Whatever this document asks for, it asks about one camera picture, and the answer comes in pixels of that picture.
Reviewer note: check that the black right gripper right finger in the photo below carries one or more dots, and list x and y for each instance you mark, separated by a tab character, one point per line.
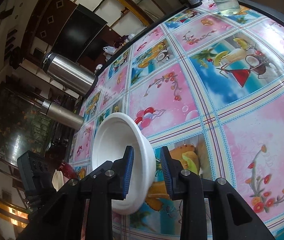
231	217

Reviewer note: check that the cream patterned bowl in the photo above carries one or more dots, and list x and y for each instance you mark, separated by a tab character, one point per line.
58	180

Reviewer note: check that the red tray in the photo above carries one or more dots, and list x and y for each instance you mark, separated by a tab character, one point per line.
67	170

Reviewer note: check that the white paper bowl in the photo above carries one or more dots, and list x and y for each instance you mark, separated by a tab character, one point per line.
119	140

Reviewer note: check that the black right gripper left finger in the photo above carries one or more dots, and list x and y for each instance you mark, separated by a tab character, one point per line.
81	206

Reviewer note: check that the tall steel thermos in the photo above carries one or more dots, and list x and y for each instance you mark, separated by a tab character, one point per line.
61	115

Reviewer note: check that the colourful fruit tablecloth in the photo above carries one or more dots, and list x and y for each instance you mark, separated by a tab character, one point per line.
210	88

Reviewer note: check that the black television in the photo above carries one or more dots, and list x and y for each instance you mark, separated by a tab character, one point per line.
80	29

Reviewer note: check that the wide steel thermos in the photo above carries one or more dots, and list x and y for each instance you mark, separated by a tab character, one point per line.
69	74

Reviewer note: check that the flower painting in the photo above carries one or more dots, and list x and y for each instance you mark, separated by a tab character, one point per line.
22	127

